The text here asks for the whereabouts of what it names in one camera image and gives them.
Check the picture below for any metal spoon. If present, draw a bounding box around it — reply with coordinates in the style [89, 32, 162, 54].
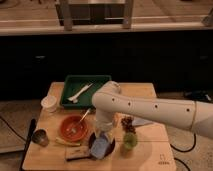
[68, 108, 91, 134]

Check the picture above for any green tray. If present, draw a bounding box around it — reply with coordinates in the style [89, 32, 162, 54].
[60, 75, 111, 109]

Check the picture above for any white cup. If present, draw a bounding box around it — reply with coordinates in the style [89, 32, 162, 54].
[41, 95, 57, 113]

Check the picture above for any dark purple bowl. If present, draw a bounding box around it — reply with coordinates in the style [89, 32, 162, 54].
[88, 133, 115, 160]

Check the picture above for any orange bowl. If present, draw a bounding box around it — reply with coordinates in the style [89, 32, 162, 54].
[59, 115, 88, 142]

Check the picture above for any wooden chair frame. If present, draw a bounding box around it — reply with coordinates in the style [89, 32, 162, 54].
[55, 0, 134, 31]

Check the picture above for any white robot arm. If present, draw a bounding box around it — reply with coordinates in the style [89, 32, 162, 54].
[92, 81, 213, 139]

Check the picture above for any blue sponge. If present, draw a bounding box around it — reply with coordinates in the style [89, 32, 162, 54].
[90, 135, 110, 159]

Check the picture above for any brown grape bunch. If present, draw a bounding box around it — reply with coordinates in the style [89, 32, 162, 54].
[121, 117, 136, 133]

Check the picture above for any wooden brush block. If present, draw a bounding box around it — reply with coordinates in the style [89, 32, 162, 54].
[65, 146, 90, 161]

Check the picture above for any dark metal cup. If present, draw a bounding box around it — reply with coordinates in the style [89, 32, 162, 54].
[32, 129, 49, 147]

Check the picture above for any black cable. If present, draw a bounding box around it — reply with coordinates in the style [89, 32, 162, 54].
[169, 133, 198, 171]

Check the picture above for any green cup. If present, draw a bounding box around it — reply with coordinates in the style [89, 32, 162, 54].
[123, 132, 137, 150]

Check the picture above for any yellow banana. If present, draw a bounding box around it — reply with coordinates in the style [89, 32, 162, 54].
[55, 137, 81, 147]

